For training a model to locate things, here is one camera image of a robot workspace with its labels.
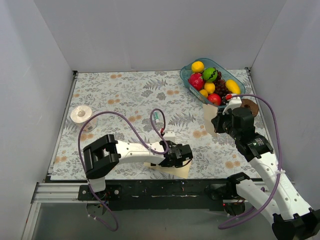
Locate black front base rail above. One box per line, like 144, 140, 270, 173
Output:
77, 178, 251, 212

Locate beige paper envelope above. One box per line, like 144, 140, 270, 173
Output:
143, 162, 191, 179

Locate red apple toy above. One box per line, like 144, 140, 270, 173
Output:
207, 93, 222, 106

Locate yellow orange fruit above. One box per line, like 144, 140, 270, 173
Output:
191, 61, 205, 73

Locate small orange lemon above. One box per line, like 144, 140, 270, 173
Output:
199, 89, 209, 98

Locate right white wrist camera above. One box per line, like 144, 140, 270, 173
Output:
222, 93, 242, 115

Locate green watermelon toy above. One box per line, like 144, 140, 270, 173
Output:
202, 67, 218, 83

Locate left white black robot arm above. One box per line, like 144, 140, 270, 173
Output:
83, 134, 193, 200

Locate aluminium frame profile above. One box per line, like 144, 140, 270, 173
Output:
21, 182, 88, 240

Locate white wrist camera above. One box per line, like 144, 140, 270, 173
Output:
163, 131, 176, 142
222, 93, 242, 115

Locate floral patterned table mat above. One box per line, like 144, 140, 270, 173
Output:
50, 70, 259, 181

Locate teal plastic fruit basket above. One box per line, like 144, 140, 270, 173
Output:
180, 58, 246, 108

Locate white toilet paper roll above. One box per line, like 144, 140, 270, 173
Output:
70, 105, 97, 132

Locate red strawberry toy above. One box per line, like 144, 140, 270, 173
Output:
188, 73, 205, 91

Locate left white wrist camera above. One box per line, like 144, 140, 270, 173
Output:
163, 131, 176, 142

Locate yellow mango toy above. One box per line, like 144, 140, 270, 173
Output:
225, 79, 241, 95

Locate small yellow lemon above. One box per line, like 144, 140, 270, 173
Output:
204, 82, 216, 95

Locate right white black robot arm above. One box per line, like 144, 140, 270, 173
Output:
211, 107, 320, 240

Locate dark purple grapes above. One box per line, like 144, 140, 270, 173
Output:
213, 71, 232, 106

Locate green white glue stick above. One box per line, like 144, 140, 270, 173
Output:
153, 112, 160, 124

